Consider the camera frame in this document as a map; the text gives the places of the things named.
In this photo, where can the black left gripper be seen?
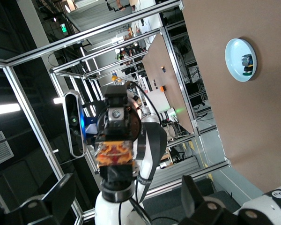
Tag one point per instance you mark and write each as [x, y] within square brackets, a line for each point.
[135, 124]

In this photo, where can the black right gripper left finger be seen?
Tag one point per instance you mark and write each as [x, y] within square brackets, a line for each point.
[61, 194]

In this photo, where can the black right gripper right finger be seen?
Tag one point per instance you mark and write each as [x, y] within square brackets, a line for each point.
[192, 201]

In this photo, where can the orange push-button switch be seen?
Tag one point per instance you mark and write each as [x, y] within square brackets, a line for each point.
[114, 154]

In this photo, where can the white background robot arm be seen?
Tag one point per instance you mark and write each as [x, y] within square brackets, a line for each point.
[168, 114]

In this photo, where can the yellow ball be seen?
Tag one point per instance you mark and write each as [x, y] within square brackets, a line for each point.
[114, 77]

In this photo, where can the small orange box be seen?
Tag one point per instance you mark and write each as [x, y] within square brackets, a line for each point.
[163, 88]

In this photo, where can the brown background table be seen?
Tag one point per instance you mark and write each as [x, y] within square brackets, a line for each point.
[168, 70]

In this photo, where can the white vent grille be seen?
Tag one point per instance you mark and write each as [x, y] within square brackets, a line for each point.
[0, 150]

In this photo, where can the green exit sign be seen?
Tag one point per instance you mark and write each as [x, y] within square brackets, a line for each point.
[64, 28]

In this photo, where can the ceiling light strip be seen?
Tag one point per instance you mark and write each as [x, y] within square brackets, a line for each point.
[4, 109]

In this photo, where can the light blue round plate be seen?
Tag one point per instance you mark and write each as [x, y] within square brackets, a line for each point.
[234, 61]

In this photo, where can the blue camera bracket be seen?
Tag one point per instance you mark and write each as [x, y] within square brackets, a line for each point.
[90, 122]

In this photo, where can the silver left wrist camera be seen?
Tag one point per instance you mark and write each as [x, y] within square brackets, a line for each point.
[72, 122]

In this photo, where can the aluminium cell frame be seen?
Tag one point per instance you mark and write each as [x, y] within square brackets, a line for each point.
[96, 31]

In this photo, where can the green push-button switch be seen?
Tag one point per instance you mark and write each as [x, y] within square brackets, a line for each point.
[247, 61]

